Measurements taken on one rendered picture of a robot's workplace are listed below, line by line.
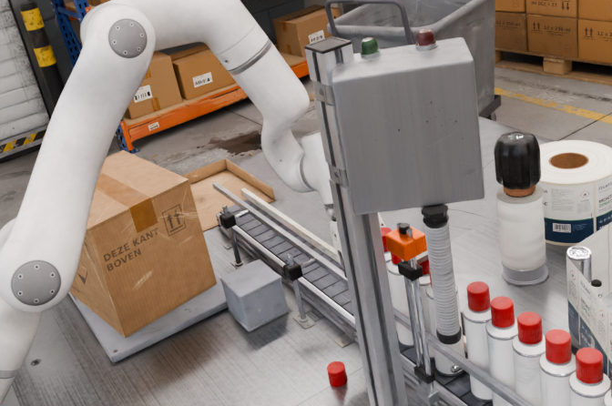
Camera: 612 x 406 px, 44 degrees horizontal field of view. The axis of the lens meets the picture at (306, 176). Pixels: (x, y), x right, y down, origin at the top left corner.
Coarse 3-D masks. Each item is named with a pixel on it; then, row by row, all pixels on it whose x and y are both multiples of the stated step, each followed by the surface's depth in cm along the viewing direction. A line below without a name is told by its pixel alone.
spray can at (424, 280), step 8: (424, 264) 124; (424, 272) 124; (424, 280) 124; (424, 288) 125; (424, 296) 125; (424, 304) 126; (416, 312) 128; (424, 312) 127; (416, 320) 130; (424, 320) 128; (432, 352) 131
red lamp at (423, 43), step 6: (420, 30) 94; (426, 30) 94; (420, 36) 94; (426, 36) 93; (432, 36) 94; (420, 42) 94; (426, 42) 94; (432, 42) 94; (420, 48) 94; (426, 48) 94
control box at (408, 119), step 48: (432, 48) 94; (336, 96) 91; (384, 96) 91; (432, 96) 90; (384, 144) 94; (432, 144) 93; (480, 144) 93; (384, 192) 97; (432, 192) 96; (480, 192) 96
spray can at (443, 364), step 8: (432, 288) 122; (456, 288) 121; (432, 296) 121; (456, 296) 121; (432, 304) 121; (432, 312) 122; (432, 320) 123; (432, 328) 124; (456, 344) 124; (440, 360) 126; (448, 360) 125; (440, 368) 127; (448, 368) 126
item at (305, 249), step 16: (224, 192) 187; (272, 224) 168; (288, 240) 162; (320, 256) 152; (336, 272) 146; (400, 320) 130; (432, 336) 124; (448, 352) 120; (464, 368) 117; (496, 384) 112; (512, 400) 109
